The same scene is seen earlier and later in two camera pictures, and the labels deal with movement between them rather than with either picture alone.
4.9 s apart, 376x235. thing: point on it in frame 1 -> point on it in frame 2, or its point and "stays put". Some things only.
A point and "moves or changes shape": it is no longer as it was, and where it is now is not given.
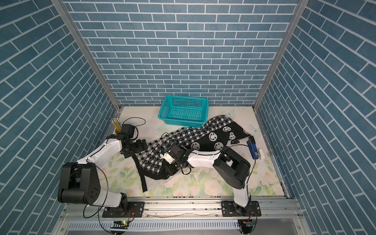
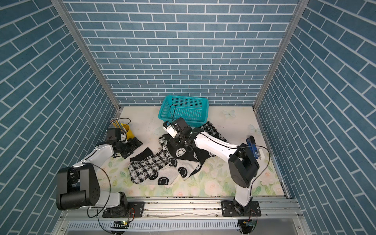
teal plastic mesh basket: [191, 111] stays put
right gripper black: [171, 171] -> [177, 145]
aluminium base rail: [92, 210] stays put
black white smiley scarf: [220, 132] moves or changes shape
